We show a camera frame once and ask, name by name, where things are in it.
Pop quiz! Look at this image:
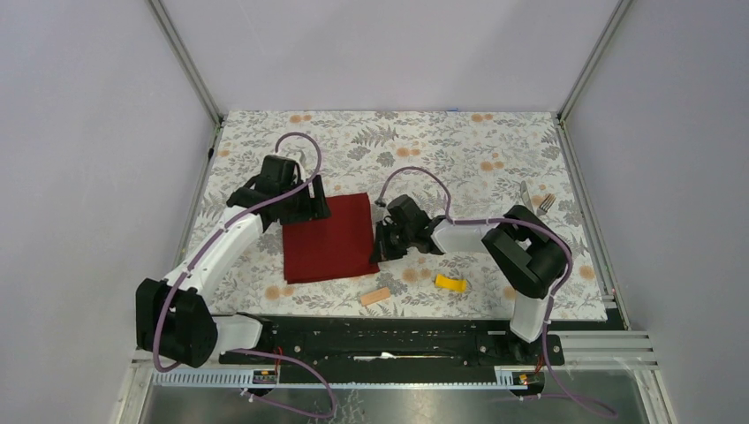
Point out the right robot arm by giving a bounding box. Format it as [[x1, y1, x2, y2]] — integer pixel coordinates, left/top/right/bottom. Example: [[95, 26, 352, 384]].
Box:
[[369, 195, 572, 364]]

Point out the floral patterned table mat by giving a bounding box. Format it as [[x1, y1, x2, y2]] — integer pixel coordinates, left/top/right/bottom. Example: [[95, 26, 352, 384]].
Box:
[[190, 110, 606, 321]]

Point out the yellow block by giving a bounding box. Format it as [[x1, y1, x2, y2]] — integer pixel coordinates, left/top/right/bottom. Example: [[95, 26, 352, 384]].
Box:
[[435, 275, 467, 292]]

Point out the silver table knife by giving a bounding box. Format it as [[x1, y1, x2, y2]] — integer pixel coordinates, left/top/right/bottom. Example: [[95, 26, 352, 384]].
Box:
[[520, 180, 533, 212]]

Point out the dark red cloth napkin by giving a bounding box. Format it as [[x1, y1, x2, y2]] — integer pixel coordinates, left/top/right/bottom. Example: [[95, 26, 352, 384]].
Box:
[[282, 193, 379, 284]]

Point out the light wooden block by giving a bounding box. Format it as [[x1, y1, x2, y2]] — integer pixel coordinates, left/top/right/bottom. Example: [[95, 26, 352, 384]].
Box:
[[359, 287, 391, 307]]

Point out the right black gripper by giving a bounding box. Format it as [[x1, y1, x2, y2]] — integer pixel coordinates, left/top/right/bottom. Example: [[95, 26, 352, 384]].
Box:
[[371, 220, 414, 264]]

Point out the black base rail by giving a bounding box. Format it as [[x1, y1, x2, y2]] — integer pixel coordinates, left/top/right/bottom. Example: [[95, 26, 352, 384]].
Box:
[[256, 315, 565, 384]]

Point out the silver fork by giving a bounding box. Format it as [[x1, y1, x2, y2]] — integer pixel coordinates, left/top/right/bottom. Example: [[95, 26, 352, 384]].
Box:
[[537, 194, 556, 215]]

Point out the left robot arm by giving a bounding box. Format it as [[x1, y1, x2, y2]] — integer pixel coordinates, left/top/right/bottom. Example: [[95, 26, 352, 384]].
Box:
[[135, 155, 331, 367]]

